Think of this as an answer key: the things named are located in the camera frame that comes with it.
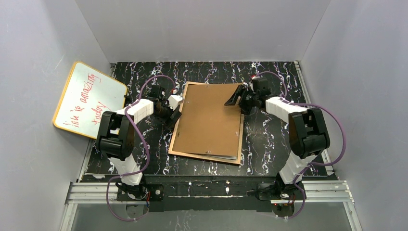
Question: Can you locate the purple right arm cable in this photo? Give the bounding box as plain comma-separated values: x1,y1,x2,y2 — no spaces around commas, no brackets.
255,70,347,220

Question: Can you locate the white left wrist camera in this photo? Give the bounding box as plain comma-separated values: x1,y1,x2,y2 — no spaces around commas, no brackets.
167,94,184,111

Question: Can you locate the wooden picture frame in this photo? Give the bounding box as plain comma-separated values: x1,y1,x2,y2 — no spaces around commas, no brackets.
167,81,245,166

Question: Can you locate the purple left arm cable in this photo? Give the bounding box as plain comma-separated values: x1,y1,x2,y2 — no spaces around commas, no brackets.
105,74,178,222

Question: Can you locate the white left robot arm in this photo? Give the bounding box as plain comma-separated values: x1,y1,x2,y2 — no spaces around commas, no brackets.
95,86,183,186

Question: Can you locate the mountain landscape photo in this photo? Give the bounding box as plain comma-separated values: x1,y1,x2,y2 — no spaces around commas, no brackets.
192,154,237,161

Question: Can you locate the aluminium front rail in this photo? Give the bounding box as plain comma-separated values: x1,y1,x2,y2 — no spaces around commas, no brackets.
60,176,362,231

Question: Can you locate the yellow-rimmed whiteboard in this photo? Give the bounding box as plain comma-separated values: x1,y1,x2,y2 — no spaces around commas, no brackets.
52,62,128,139

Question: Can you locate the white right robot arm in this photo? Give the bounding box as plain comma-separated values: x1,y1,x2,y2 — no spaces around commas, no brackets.
224,76,330,192

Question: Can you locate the brown cardboard backing board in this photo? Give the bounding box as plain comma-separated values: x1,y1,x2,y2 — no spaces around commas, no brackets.
172,83,246,157

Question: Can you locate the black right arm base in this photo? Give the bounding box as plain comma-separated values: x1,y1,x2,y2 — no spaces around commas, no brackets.
255,182,306,214

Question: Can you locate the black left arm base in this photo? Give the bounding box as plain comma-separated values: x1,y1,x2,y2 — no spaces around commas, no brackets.
115,182,164,202

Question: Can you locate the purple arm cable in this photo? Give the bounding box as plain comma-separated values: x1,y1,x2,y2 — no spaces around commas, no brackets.
105,74,178,222
255,70,347,220

